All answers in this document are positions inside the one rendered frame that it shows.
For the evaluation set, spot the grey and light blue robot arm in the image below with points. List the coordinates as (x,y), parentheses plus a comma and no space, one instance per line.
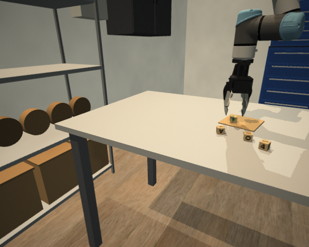
(286,24)

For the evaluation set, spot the orange mat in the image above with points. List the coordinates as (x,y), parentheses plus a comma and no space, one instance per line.
(246,123)

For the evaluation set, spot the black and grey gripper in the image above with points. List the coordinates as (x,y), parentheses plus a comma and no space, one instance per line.
(242,83)

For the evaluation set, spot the tan wooden letter block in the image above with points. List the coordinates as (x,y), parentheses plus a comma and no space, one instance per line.
(248,136)
(233,118)
(264,145)
(220,130)

